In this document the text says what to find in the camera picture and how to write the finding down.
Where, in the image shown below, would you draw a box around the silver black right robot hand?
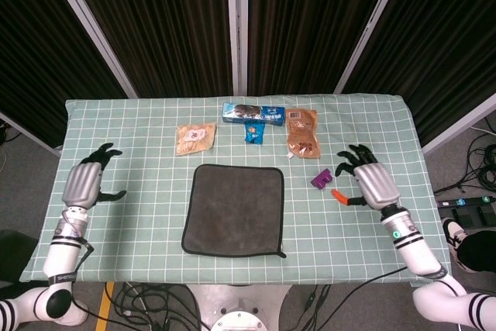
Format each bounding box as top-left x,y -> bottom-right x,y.
331,144 -> 402,210

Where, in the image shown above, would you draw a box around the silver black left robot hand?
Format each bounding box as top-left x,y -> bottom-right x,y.
61,143 -> 128,208

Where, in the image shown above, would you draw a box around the grey green cloth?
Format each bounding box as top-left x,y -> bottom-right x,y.
181,164 -> 288,259

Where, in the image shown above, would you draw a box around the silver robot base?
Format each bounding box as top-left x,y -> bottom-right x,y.
185,283 -> 292,331

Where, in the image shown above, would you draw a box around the purple plastic block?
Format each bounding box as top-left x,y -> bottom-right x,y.
310,168 -> 334,191

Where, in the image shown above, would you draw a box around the green checked tablecloth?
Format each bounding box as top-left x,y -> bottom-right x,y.
19,93 -> 455,288

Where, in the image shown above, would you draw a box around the black power strip with lights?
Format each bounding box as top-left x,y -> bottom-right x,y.
436,195 -> 496,210

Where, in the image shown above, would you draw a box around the white and black sneaker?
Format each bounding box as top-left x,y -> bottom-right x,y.
441,217 -> 480,274

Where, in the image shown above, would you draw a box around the brown snack pouch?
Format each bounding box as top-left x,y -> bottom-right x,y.
285,108 -> 322,160

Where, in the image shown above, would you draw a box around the black chair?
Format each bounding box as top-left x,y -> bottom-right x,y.
0,229 -> 40,282

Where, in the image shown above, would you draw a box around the black foot pedal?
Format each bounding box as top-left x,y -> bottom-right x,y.
449,205 -> 496,228

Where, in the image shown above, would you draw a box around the yellow floor tape strip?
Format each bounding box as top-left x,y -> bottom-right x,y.
95,281 -> 116,331

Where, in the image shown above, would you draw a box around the black trouser leg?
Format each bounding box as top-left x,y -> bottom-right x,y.
456,229 -> 496,272

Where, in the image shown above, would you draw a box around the beige snack bag white label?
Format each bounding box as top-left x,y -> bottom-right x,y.
175,122 -> 217,157

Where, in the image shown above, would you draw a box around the blue cookie box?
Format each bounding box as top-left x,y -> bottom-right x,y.
221,102 -> 287,128

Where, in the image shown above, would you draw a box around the small blue snack packet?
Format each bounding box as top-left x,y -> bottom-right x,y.
243,121 -> 266,145

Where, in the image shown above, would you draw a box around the black curtain panel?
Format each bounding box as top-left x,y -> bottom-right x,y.
64,0 -> 233,98
247,0 -> 398,96
0,0 -> 129,150
344,0 -> 496,148

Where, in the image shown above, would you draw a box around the white partition base rail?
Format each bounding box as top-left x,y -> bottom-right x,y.
421,92 -> 496,155
0,112 -> 63,157

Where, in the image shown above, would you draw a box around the black coiled cables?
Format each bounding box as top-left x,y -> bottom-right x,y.
433,121 -> 496,195

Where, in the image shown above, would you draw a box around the thin black floor cables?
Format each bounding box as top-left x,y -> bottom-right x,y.
288,284 -> 332,331

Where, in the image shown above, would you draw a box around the black floor cable bundle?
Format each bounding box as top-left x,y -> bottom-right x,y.
77,282 -> 203,331

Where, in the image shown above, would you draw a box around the white partition post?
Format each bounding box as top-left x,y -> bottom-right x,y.
226,0 -> 249,96
41,0 -> 139,98
333,0 -> 410,95

